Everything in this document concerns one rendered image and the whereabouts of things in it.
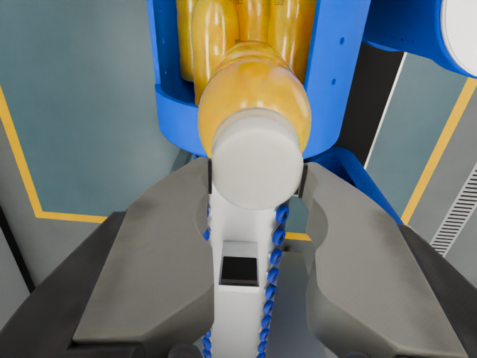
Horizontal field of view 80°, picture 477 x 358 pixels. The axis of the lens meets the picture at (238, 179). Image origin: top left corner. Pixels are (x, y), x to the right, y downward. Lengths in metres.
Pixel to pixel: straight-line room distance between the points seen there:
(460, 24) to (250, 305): 0.90
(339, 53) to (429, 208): 1.96
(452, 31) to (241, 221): 0.58
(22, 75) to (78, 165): 0.55
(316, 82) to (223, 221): 0.54
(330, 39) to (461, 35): 0.30
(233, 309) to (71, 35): 1.46
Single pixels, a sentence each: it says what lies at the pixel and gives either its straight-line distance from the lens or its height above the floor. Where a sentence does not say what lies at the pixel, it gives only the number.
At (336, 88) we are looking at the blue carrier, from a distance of 0.37.
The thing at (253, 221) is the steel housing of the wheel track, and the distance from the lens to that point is 0.80.
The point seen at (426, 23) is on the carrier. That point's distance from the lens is 0.62.
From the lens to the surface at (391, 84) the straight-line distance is 1.58.
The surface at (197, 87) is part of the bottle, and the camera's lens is 0.44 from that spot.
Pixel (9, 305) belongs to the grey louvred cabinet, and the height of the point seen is 0.28.
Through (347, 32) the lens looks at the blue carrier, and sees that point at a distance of 0.36.
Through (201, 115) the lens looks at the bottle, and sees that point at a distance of 0.15.
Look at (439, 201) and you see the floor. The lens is 2.25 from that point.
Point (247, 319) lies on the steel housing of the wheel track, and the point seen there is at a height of 0.93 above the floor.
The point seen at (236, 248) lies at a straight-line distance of 0.82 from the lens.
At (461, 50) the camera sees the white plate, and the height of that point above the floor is 1.04.
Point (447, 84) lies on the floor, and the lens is 1.88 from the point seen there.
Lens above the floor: 1.54
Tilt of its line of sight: 59 degrees down
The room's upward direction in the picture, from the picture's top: 177 degrees counter-clockwise
